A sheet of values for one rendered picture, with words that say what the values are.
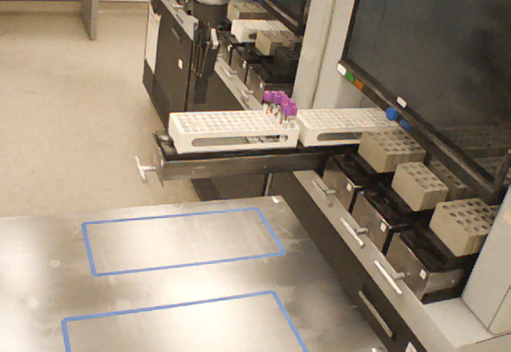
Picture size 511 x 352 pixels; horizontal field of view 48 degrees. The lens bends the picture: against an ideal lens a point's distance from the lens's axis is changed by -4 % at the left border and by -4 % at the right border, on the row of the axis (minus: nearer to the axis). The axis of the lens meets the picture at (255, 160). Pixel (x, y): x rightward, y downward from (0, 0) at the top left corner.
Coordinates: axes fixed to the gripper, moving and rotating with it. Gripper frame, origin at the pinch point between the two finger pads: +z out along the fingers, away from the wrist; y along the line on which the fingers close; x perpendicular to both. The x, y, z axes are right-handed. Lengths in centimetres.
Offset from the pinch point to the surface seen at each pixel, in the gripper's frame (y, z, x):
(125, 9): 350, 92, -51
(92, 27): 284, 85, -16
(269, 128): -2.9, 9.1, -17.4
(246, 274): -46.4, 13.1, 4.0
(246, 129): -4.3, 8.6, -11.0
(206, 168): -6.7, 16.8, -1.6
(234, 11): 85, 8, -39
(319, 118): 0.7, 8.8, -32.7
